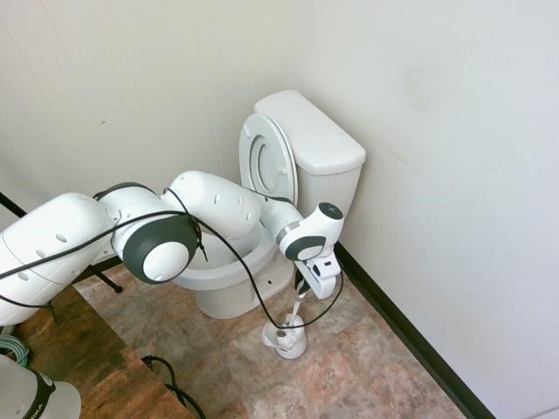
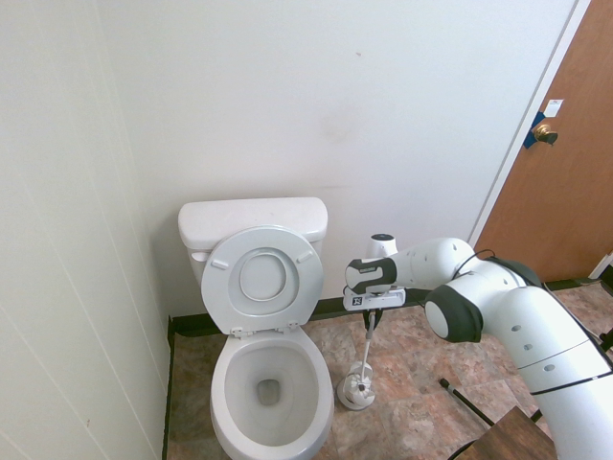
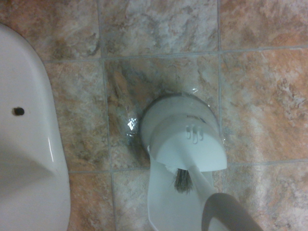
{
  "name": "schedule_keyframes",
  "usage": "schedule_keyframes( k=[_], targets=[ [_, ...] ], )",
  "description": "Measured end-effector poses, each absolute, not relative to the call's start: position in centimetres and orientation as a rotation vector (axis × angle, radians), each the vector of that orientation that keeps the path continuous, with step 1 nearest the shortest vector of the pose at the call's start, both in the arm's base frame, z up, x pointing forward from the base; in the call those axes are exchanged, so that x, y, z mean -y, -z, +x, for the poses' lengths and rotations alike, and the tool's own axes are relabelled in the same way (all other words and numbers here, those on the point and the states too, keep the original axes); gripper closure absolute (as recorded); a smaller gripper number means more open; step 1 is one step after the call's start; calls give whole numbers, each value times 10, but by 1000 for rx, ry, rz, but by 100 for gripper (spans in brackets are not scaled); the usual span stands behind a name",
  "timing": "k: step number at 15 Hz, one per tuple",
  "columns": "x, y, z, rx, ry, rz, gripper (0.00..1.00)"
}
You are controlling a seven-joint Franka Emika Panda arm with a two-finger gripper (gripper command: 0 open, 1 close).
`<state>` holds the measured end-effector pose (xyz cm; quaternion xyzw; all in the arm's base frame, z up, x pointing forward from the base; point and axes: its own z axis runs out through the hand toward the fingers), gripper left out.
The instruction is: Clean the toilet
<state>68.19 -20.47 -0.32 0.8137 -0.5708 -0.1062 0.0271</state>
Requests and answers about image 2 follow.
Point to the white toilet lid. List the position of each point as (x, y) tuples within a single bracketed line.
[(263, 275)]

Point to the white toilet tank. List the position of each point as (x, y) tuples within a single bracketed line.
[(249, 215)]

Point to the white toilet brush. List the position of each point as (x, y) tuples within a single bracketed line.
[(365, 352)]

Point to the white toilet seat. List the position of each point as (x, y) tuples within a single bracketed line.
[(215, 292)]

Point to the blue tape strip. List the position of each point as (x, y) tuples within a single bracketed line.
[(530, 139)]

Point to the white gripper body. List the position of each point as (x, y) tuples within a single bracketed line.
[(378, 299)]

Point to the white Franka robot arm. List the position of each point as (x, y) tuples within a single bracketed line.
[(527, 316)]

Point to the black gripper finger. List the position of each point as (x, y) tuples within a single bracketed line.
[(370, 320), (379, 317)]

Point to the brass door knob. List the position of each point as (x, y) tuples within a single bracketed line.
[(543, 130)]

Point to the white toilet brush holder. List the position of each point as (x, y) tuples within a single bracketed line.
[(353, 402)]

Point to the white door frame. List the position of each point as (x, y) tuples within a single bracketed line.
[(536, 110)]

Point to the brown wooden board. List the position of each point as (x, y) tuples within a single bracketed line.
[(507, 438)]

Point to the white paper label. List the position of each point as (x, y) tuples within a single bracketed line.
[(555, 108)]

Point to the black camera tripod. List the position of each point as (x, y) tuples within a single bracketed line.
[(467, 403)]

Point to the brown wooden door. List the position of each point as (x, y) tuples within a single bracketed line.
[(565, 191)]

